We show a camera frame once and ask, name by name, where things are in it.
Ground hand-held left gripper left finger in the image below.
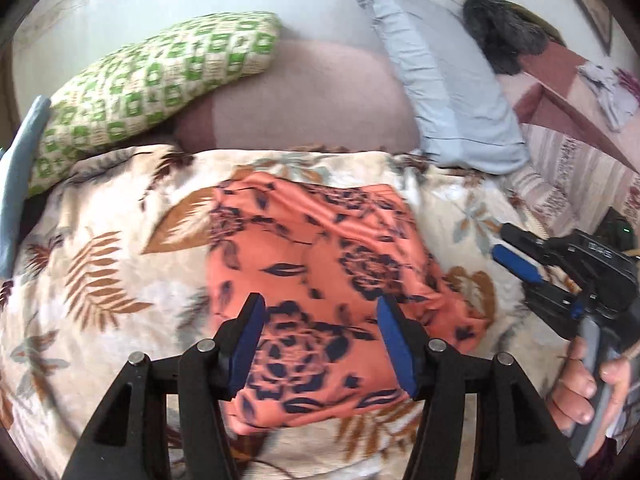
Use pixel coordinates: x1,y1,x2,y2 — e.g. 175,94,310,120
62,292,267,480

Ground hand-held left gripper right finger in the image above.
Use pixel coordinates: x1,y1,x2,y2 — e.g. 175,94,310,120
376,295,581,480

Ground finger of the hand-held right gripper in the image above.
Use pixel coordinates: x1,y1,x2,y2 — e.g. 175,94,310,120
522,282,587,342
491,222,551,285

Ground orange floral shirt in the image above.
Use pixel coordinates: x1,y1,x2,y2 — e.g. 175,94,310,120
205,170,488,436

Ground person's right hand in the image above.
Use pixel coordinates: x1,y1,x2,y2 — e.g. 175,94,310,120
547,335,633,441

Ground striped bed sheet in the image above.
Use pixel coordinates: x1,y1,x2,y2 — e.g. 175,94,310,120
502,122,640,241

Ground leaf print quilt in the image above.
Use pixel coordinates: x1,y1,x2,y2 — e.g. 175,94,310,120
0,145,601,480

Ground maroon and pink blanket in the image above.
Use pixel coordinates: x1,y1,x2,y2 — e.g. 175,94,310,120
495,40,640,176

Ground blue-grey pillow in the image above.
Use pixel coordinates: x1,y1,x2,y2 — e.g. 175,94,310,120
350,0,531,176

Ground white cloth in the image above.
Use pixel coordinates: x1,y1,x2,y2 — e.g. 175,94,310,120
577,60,638,132

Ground dark furry cloth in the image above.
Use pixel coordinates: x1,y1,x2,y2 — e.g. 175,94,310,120
462,0,551,76

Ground olive cloth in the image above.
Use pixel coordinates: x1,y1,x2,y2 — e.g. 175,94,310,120
505,2,566,43

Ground mauve bed sheet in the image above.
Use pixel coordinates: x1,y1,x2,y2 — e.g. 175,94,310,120
172,37,421,153

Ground green checkered pillow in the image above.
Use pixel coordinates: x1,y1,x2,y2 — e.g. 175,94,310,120
27,11,282,198

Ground light blue garment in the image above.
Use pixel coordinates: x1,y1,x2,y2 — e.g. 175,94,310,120
0,95,52,278

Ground framed wall picture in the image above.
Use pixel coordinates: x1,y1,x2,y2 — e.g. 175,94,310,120
542,0,616,56

